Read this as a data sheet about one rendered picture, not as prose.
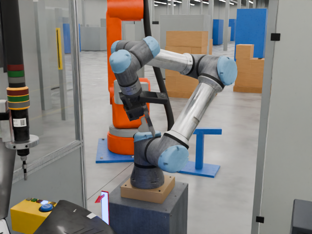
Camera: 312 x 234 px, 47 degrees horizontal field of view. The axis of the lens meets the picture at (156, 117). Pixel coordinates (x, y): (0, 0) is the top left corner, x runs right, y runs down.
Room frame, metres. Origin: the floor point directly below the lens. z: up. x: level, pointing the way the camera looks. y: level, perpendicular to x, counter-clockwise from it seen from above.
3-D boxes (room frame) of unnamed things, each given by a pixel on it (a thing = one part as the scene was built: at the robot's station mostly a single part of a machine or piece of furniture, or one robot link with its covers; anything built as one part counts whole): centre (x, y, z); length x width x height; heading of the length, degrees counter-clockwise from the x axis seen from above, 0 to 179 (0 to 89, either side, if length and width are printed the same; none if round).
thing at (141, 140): (1.46, 0.03, 1.21); 0.13 x 0.12 x 0.14; 37
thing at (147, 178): (1.46, 0.04, 1.10); 0.15 x 0.15 x 0.10
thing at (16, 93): (0.75, 0.29, 1.58); 0.04 x 0.04 x 0.01
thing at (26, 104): (0.75, 0.29, 1.55); 0.04 x 0.04 x 0.01
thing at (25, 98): (0.75, 0.29, 1.57); 0.04 x 0.04 x 0.01
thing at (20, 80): (0.75, 0.29, 1.60); 0.03 x 0.03 x 0.01
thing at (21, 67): (0.75, 0.29, 1.63); 0.03 x 0.03 x 0.01
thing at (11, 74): (0.75, 0.29, 1.62); 0.03 x 0.03 x 0.01
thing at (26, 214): (1.19, 0.44, 1.02); 0.16 x 0.10 x 0.11; 69
